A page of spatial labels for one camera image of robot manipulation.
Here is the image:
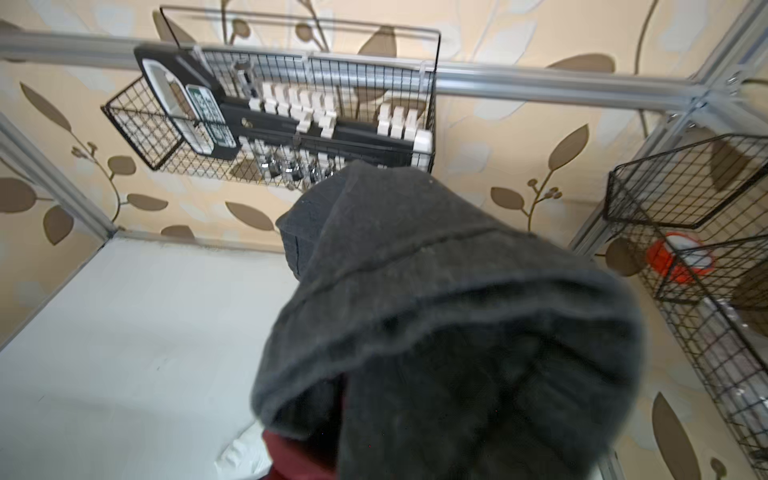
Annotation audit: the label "maroon cloth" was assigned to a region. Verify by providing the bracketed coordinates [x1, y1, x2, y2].
[262, 431, 337, 480]

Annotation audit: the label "aluminium frame crossbar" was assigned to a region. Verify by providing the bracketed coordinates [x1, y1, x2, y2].
[1, 29, 709, 112]

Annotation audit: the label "black wire basket back wall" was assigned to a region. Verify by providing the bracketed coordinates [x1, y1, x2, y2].
[103, 1, 442, 191]

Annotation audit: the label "dark grey jeans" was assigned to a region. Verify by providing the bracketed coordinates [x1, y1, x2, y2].
[251, 162, 646, 479]

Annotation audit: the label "white shirt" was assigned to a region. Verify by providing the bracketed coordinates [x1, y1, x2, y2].
[214, 420, 272, 480]

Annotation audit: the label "black wire basket right wall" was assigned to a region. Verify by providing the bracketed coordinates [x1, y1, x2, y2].
[602, 134, 767, 478]

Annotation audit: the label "black white tool set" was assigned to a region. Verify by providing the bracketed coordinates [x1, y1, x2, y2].
[134, 45, 435, 184]

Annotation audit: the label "black wire basket wall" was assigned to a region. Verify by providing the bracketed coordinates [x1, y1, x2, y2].
[103, 1, 442, 191]
[602, 134, 767, 478]

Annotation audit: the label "aluminium frame post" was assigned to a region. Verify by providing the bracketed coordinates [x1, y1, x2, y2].
[569, 1, 767, 256]

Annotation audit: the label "red capped plastic bottle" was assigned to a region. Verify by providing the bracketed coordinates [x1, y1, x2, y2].
[645, 232, 715, 284]

